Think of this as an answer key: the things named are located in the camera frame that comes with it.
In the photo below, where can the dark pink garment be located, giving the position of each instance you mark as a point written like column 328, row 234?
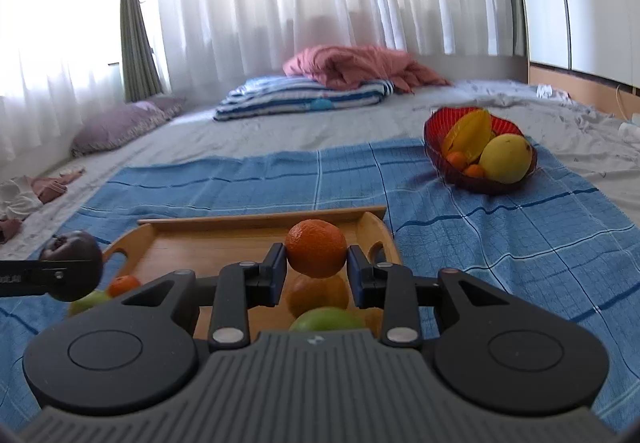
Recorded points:
column 9, row 229

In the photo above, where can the grey bed sheet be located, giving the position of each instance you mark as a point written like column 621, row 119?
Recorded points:
column 350, row 123

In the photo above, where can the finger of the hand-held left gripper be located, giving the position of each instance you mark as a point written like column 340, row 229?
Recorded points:
column 35, row 278

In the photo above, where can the yellow mango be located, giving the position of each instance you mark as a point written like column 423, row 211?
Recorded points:
column 505, row 158

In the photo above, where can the blue white striped pillow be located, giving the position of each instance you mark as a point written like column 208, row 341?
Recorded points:
column 280, row 98

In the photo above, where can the blue checked blanket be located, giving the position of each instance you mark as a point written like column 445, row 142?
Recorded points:
column 500, row 243

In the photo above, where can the white crumpled tissue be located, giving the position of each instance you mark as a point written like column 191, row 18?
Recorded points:
column 550, row 91

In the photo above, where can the small kumquat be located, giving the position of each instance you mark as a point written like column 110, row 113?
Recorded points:
column 474, row 171
column 456, row 159

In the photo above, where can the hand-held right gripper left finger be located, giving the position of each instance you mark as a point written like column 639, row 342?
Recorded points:
column 280, row 280

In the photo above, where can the wooden tray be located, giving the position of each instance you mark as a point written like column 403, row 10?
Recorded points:
column 200, row 248

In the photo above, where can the pink quilt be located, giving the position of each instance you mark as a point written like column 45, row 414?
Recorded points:
column 350, row 63

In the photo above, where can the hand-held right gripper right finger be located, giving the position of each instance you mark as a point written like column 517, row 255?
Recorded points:
column 355, row 278

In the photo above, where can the green apple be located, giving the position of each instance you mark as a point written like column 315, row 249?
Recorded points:
column 90, row 304
column 325, row 320

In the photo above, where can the orange mandarin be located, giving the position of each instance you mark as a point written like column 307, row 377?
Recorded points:
column 122, row 285
column 315, row 248

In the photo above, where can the purple pillow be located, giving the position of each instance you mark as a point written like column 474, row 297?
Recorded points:
column 115, row 128

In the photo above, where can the red glass fruit bowl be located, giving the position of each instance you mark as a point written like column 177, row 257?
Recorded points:
column 432, row 138

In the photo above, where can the large dull orange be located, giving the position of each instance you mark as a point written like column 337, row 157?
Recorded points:
column 317, row 295

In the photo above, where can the white garment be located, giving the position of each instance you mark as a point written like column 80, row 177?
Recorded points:
column 15, row 203

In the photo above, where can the yellow starfruit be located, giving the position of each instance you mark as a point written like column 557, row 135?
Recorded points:
column 470, row 133

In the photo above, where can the wooden bed side board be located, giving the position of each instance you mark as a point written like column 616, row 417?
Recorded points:
column 575, row 85

